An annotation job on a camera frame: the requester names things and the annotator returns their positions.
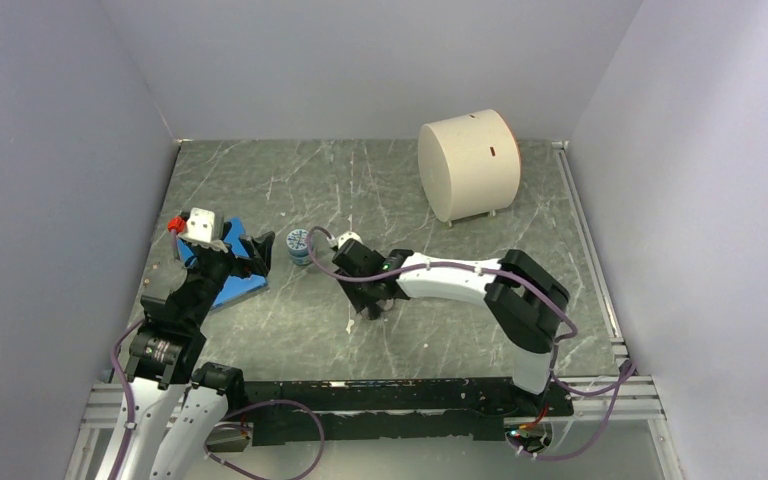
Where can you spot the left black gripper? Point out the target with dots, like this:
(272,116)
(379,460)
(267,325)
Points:
(260,259)

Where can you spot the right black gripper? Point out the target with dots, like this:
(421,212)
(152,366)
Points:
(359,300)

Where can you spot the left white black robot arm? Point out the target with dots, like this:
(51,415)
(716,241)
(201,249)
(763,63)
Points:
(170,403)

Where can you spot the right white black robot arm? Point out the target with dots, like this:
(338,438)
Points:
(523,298)

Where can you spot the blue flat board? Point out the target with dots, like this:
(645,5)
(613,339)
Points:
(235,289)

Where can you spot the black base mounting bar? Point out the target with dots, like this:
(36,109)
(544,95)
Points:
(481,408)

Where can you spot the cream cylindrical container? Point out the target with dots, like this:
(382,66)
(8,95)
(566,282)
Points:
(469,165)

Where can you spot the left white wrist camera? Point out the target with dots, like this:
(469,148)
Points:
(199,227)

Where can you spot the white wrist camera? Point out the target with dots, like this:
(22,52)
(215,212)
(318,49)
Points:
(199,227)
(345,237)

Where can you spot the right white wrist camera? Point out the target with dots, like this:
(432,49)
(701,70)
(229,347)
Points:
(345,237)

